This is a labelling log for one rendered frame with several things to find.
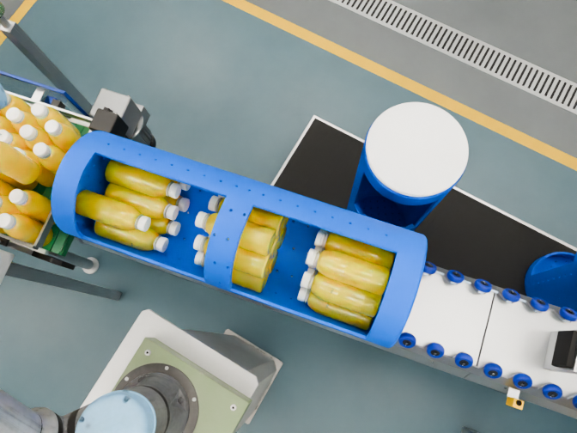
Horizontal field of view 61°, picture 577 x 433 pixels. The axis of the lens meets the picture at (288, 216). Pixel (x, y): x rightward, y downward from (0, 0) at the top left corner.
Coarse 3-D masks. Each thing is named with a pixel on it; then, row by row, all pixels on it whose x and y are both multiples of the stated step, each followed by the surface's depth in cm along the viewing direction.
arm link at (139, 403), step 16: (96, 400) 81; (112, 400) 81; (128, 400) 82; (144, 400) 85; (160, 400) 91; (80, 416) 83; (96, 416) 80; (112, 416) 80; (128, 416) 81; (144, 416) 82; (160, 416) 88; (80, 432) 79; (96, 432) 80; (112, 432) 80; (128, 432) 80; (144, 432) 81; (160, 432) 88
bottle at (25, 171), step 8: (0, 144) 115; (8, 144) 118; (0, 152) 114; (8, 152) 116; (16, 152) 120; (0, 160) 115; (8, 160) 117; (16, 160) 119; (24, 160) 122; (32, 160) 127; (0, 168) 117; (8, 168) 118; (16, 168) 120; (24, 168) 123; (32, 168) 126; (8, 176) 123; (16, 176) 123; (24, 176) 125; (32, 176) 127; (24, 184) 128
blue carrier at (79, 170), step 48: (96, 144) 118; (144, 144) 125; (192, 192) 137; (240, 192) 113; (288, 192) 118; (96, 240) 122; (192, 240) 136; (288, 240) 135; (384, 240) 108; (240, 288) 125; (288, 288) 130; (384, 336) 108
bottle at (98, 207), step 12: (84, 192) 124; (96, 192) 126; (84, 204) 123; (96, 204) 122; (108, 204) 122; (120, 204) 123; (96, 216) 123; (108, 216) 122; (120, 216) 121; (132, 216) 122; (120, 228) 123; (132, 228) 123
